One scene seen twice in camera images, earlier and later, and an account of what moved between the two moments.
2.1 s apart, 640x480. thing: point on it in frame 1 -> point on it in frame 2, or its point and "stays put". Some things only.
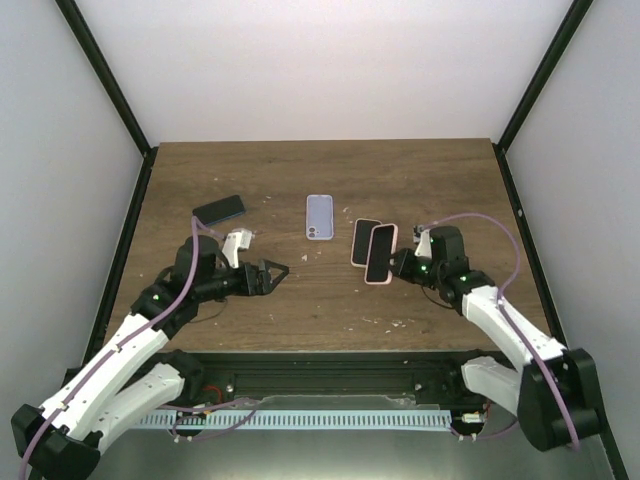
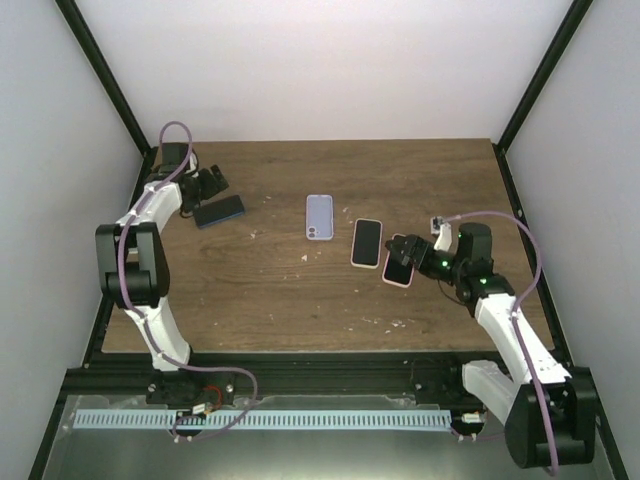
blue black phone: [219, 210] stays put
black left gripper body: [211, 290] -> [203, 191]
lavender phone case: [320, 217] stays put
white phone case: [361, 241] stays put
